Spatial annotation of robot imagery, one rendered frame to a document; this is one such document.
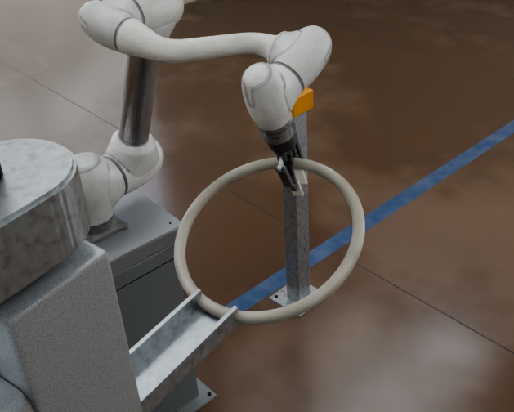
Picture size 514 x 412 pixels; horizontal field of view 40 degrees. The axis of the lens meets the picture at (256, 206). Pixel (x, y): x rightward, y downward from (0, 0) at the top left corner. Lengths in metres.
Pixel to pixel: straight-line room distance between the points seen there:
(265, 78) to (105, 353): 0.73
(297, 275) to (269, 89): 1.72
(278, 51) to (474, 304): 2.01
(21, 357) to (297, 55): 0.97
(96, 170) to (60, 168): 1.23
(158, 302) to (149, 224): 0.29
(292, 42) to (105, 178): 0.88
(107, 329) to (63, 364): 0.10
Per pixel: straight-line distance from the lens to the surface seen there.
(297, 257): 3.17
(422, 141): 4.68
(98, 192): 2.33
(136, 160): 2.39
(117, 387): 1.31
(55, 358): 1.16
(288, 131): 1.73
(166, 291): 2.54
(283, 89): 1.66
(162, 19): 2.08
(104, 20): 1.97
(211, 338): 1.58
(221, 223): 3.91
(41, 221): 1.03
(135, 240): 2.40
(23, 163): 1.12
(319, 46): 1.75
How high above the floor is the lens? 2.26
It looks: 34 degrees down
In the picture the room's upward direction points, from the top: 4 degrees counter-clockwise
